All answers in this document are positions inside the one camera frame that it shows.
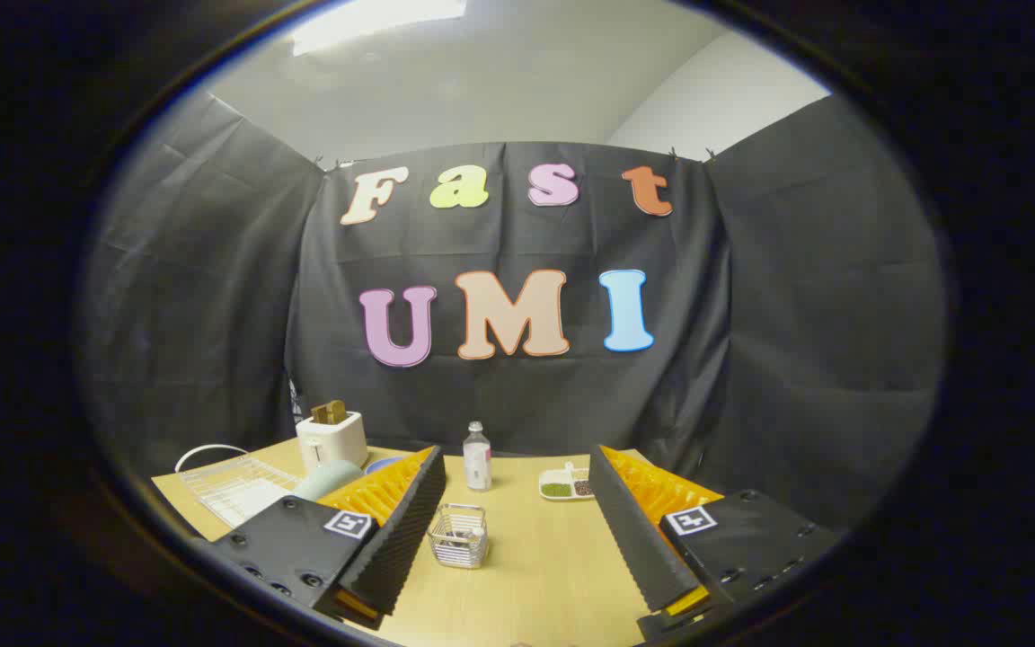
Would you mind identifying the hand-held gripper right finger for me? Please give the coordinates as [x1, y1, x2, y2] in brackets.
[588, 443, 845, 642]

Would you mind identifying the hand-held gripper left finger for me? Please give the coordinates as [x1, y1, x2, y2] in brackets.
[210, 445, 448, 631]

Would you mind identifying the small metal wire basket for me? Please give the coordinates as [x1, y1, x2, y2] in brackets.
[427, 503, 491, 571]

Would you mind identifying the pale green plate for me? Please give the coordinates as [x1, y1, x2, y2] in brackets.
[292, 460, 365, 503]

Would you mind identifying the white wire dish rack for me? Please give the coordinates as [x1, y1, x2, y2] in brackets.
[174, 443, 305, 529]

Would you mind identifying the white divided dish with beans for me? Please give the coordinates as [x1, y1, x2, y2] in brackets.
[538, 462, 596, 502]

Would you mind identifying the clear bottle with pink label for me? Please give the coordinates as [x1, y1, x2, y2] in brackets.
[463, 421, 493, 492]

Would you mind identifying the white toaster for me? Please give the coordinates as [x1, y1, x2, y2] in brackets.
[296, 411, 370, 475]

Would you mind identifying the black backdrop cloth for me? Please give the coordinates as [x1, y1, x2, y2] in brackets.
[77, 90, 946, 533]

